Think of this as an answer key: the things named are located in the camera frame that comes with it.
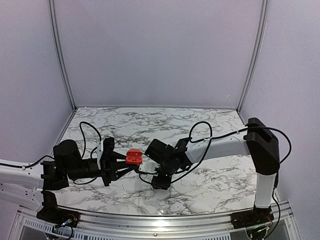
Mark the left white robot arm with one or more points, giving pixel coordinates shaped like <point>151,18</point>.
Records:
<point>28,175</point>

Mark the front aluminium rail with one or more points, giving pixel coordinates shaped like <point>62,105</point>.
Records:
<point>104,226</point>

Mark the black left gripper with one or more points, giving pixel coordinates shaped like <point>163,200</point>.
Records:
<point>109,167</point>

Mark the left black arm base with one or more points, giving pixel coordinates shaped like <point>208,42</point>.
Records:
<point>50,212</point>

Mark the left aluminium frame post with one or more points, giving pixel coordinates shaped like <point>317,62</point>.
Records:
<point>60,55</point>

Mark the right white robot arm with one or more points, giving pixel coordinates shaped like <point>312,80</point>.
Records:
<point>255,140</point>

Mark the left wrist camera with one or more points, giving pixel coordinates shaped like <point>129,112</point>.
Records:
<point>104,149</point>

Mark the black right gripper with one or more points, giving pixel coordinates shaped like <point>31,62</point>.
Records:
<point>164,184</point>

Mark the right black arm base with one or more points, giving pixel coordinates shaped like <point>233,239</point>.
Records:
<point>252,217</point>

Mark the red bottle cap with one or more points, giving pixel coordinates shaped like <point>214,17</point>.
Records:
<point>134,157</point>

